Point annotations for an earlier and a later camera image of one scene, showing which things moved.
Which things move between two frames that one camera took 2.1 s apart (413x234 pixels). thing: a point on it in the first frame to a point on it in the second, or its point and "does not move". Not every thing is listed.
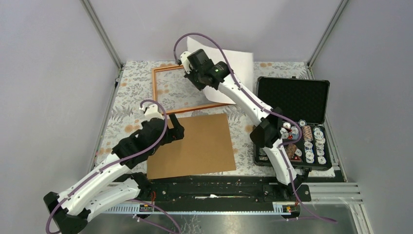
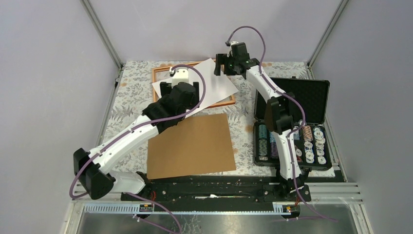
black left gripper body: x=163 y=141 to x=166 y=89
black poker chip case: x=305 y=137 does not move
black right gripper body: x=194 y=77 to x=231 y=64
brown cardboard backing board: x=206 y=147 does not move
